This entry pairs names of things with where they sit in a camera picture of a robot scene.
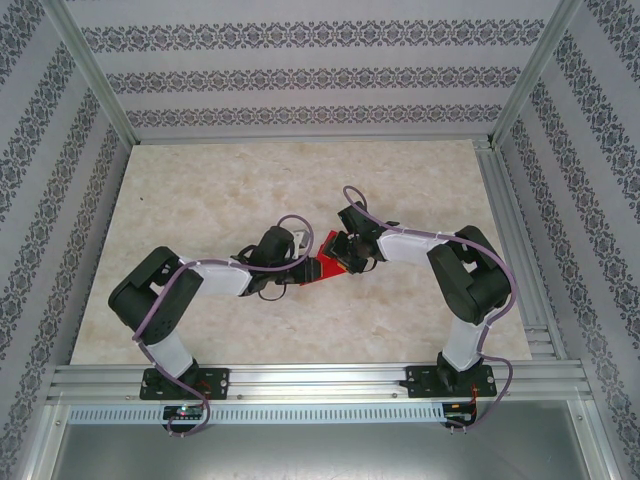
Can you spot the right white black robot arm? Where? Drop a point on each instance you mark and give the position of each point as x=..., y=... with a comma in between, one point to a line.
x=470, y=280

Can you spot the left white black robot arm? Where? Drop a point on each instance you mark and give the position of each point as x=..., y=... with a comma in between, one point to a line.
x=150, y=300

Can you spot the grey metal sheet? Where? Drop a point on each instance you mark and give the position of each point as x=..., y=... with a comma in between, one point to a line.
x=320, y=452

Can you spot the long aluminium mounting rail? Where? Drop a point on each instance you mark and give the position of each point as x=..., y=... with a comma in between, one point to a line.
x=320, y=375

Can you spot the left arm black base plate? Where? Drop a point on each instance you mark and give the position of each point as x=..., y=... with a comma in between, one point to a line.
x=215, y=382

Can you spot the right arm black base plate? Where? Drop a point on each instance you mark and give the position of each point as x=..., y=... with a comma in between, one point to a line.
x=420, y=382

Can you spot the aluminium side rail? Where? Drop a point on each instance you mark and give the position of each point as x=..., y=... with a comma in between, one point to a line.
x=515, y=240

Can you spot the aluminium frame post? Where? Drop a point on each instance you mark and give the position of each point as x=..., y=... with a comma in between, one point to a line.
x=90, y=70
x=537, y=70

